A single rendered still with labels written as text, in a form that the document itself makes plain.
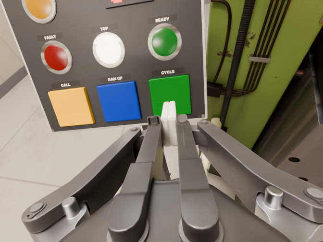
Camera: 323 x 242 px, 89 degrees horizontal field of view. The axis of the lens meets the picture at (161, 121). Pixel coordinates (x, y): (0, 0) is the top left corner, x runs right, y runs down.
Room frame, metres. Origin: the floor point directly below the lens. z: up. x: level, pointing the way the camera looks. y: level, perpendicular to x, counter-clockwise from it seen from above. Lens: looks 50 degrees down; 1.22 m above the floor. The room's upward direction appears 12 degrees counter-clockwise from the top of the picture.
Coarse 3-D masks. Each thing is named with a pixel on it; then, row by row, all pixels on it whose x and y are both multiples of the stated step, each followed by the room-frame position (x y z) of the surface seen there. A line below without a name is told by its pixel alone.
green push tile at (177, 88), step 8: (152, 80) 0.25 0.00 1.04; (160, 80) 0.25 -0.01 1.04; (168, 80) 0.24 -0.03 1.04; (176, 80) 0.24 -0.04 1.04; (184, 80) 0.24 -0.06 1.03; (152, 88) 0.24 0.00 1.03; (160, 88) 0.24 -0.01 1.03; (168, 88) 0.24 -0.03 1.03; (176, 88) 0.23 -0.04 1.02; (184, 88) 0.23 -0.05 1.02; (152, 96) 0.24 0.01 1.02; (160, 96) 0.23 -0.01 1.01; (168, 96) 0.23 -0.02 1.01; (176, 96) 0.23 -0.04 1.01; (184, 96) 0.22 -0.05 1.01; (152, 104) 0.23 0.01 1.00; (160, 104) 0.23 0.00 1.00; (176, 104) 0.22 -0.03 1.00; (184, 104) 0.22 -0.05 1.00; (160, 112) 0.22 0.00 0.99; (176, 112) 0.21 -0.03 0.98; (184, 112) 0.21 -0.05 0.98
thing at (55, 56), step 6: (48, 48) 0.32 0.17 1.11; (54, 48) 0.32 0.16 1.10; (60, 48) 0.31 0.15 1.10; (48, 54) 0.31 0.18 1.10; (54, 54) 0.31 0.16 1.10; (60, 54) 0.31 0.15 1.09; (66, 54) 0.31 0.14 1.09; (48, 60) 0.31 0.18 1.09; (54, 60) 0.31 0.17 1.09; (60, 60) 0.31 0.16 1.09; (66, 60) 0.30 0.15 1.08; (54, 66) 0.30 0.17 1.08; (60, 66) 0.30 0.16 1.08; (66, 66) 0.30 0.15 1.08
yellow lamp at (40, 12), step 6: (30, 0) 0.36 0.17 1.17; (36, 0) 0.35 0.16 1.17; (42, 0) 0.35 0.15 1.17; (48, 0) 0.35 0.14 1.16; (30, 6) 0.35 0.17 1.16; (36, 6) 0.35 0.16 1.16; (42, 6) 0.35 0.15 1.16; (48, 6) 0.35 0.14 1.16; (30, 12) 0.35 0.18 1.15; (36, 12) 0.35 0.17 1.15; (42, 12) 0.34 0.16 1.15; (48, 12) 0.34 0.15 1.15; (42, 18) 0.34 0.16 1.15
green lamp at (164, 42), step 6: (162, 30) 0.29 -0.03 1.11; (168, 30) 0.29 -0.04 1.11; (156, 36) 0.29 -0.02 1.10; (162, 36) 0.28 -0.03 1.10; (168, 36) 0.28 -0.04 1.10; (174, 36) 0.28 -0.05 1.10; (156, 42) 0.28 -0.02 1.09; (162, 42) 0.28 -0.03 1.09; (168, 42) 0.28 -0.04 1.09; (174, 42) 0.28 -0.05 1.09; (156, 48) 0.28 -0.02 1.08; (162, 48) 0.28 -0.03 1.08; (168, 48) 0.27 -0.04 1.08; (174, 48) 0.27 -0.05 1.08; (162, 54) 0.27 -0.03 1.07; (168, 54) 0.27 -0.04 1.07
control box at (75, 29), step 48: (0, 0) 0.37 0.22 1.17; (96, 0) 0.34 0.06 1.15; (144, 0) 0.32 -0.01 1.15; (192, 0) 0.30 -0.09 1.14; (144, 48) 0.29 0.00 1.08; (192, 48) 0.27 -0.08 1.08; (48, 96) 0.29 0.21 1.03; (96, 96) 0.27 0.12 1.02; (144, 96) 0.25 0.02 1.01; (192, 96) 0.23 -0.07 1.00
